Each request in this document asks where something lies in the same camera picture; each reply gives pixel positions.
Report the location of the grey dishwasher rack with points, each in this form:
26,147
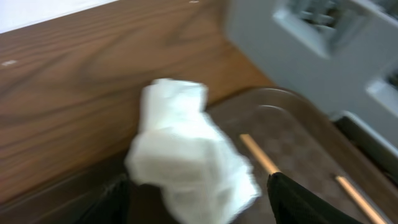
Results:
341,55

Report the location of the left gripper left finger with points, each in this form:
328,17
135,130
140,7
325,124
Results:
112,207

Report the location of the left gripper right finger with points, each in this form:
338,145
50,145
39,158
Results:
292,203

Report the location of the white napkin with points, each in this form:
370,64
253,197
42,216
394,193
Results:
178,148

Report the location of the left wooden chopstick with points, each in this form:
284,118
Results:
259,154

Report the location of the brown serving tray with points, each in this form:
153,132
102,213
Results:
300,140

